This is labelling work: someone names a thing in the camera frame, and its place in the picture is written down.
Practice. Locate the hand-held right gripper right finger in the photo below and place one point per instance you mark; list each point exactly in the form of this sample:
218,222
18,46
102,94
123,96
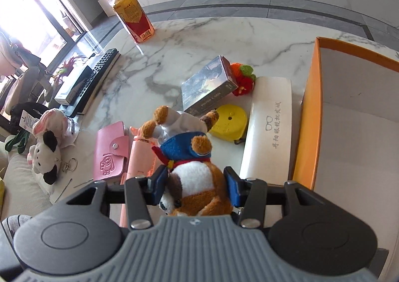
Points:
233,190

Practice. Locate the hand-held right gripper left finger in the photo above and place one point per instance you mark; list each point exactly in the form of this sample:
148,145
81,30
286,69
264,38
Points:
157,187

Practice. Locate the pink long case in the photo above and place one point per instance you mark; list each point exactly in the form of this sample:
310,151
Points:
140,157

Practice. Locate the small figurine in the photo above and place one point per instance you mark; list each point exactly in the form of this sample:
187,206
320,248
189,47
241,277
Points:
193,176

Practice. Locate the pink leather wallet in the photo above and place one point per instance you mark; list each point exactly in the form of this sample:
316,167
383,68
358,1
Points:
109,157

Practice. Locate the dark photo card box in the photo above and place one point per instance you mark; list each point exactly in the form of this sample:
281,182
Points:
205,85

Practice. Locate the orange cardboard box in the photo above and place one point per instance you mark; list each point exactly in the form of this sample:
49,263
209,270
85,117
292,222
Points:
358,98

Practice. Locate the white glasses case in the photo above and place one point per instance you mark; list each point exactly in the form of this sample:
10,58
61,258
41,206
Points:
268,132

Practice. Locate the yellow tape measure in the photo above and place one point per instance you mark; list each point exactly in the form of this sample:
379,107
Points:
230,121

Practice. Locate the thin metal pick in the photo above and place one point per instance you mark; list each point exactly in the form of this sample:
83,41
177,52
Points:
64,190
83,182

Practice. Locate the clear plastic bag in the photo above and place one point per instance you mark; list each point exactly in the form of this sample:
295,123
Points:
71,135

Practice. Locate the crocheted carrot strawberry toy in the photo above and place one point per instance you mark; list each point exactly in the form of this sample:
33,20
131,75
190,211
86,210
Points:
244,84

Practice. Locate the black notebook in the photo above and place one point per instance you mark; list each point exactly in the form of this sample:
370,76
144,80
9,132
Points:
90,96

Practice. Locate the black white cow plush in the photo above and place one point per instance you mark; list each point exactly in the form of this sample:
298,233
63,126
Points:
43,157

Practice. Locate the white pink bunny plush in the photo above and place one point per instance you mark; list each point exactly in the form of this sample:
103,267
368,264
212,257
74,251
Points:
53,121

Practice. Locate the white blue small box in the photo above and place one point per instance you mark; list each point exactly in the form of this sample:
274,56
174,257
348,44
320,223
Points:
71,88

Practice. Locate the black bag with tag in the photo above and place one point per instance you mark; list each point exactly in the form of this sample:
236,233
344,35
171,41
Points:
28,113

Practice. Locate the red green feather shuttlecock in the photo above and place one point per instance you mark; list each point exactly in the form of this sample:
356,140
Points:
67,66

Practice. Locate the grey chair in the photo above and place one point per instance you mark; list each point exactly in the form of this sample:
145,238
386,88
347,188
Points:
28,82

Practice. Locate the orange tea bottle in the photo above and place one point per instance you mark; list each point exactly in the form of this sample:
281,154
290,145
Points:
134,16

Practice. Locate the glass sliding door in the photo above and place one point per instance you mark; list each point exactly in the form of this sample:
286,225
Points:
31,4

